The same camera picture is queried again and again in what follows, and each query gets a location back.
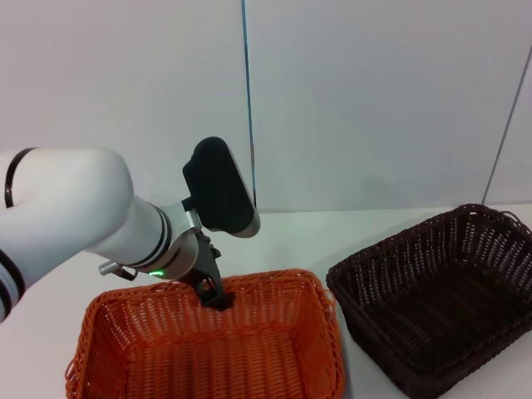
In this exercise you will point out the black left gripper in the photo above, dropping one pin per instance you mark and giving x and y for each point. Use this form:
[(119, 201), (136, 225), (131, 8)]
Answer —
[(209, 266)]

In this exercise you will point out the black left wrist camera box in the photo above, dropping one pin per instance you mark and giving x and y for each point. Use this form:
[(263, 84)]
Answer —
[(220, 187)]

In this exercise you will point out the orange woven plastic basket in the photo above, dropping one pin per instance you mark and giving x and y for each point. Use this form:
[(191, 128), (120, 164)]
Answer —
[(208, 357)]

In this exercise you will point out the dark brown woven basket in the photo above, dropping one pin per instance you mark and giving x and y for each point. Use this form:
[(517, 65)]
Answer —
[(432, 307)]

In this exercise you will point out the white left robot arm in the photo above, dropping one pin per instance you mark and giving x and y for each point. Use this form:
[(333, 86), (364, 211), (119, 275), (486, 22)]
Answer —
[(75, 208)]

